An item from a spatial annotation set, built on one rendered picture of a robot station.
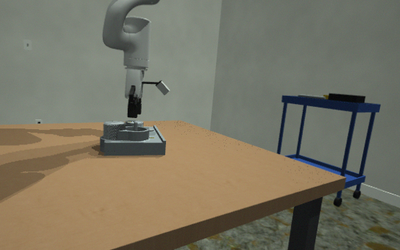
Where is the grey spur gear with yellow arrow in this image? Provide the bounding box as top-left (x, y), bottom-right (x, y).
top-left (126, 120), bottom-right (144, 127)

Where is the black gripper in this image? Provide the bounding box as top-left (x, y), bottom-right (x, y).
top-left (125, 67), bottom-right (147, 118)

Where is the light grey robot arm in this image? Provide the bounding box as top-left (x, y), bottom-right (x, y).
top-left (103, 0), bottom-right (170, 95)

